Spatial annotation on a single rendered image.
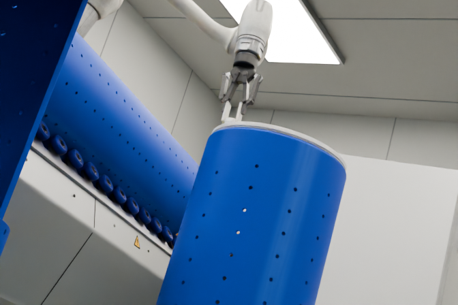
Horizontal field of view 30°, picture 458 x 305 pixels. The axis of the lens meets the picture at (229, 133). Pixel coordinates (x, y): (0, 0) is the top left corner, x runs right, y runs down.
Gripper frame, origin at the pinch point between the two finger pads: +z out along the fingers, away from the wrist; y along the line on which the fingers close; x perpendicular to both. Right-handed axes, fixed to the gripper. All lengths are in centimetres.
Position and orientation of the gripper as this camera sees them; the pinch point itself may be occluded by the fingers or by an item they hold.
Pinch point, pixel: (232, 114)
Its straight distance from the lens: 263.0
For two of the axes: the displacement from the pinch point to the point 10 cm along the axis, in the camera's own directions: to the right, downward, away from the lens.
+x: 2.9, 4.5, 8.4
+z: -2.3, 8.9, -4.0
